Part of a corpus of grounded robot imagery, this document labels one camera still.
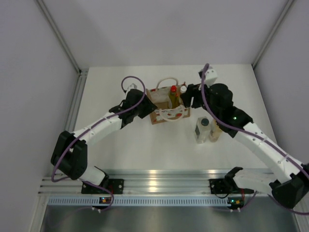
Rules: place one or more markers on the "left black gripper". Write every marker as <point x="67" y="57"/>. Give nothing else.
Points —
<point x="149" y="107"/>

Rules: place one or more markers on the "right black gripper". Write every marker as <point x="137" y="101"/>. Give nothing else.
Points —
<point x="193" y="91"/>

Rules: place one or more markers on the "yellow bottle red cap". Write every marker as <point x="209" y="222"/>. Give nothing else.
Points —
<point x="173" y="97"/>

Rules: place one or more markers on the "watermelon print canvas bag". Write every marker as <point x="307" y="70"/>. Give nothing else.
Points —
<point x="159" y="97"/>

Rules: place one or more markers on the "square bottle dark cap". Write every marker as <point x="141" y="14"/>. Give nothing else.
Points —
<point x="202" y="129"/>

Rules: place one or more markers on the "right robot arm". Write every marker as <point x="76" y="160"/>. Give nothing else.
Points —
<point x="291" y="177"/>

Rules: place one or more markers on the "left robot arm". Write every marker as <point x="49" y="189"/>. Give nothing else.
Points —
<point x="70" y="154"/>

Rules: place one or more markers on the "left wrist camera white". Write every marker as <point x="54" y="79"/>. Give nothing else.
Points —
<point x="130" y="87"/>

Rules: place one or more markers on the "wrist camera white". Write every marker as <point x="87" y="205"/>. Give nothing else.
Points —
<point x="130" y="87"/>
<point x="210" y="75"/>

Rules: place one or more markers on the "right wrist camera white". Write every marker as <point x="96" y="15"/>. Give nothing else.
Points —
<point x="210" y="75"/>

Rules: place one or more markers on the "left aluminium frame post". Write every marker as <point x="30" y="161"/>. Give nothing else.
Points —
<point x="60" y="38"/>

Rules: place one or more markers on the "aluminium frame post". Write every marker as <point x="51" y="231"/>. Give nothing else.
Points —
<point x="287" y="7"/>
<point x="60" y="38"/>

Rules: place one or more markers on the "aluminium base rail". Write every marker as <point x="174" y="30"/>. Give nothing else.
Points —
<point x="145" y="182"/>

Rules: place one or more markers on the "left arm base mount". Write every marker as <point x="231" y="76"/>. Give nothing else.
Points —
<point x="115" y="186"/>

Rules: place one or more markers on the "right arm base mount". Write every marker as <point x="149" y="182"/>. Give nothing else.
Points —
<point x="219" y="186"/>

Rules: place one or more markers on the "right aluminium frame post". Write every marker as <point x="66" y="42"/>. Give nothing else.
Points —
<point x="287" y="7"/>

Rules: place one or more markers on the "perforated cable duct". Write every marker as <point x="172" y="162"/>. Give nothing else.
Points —
<point x="139" y="201"/>

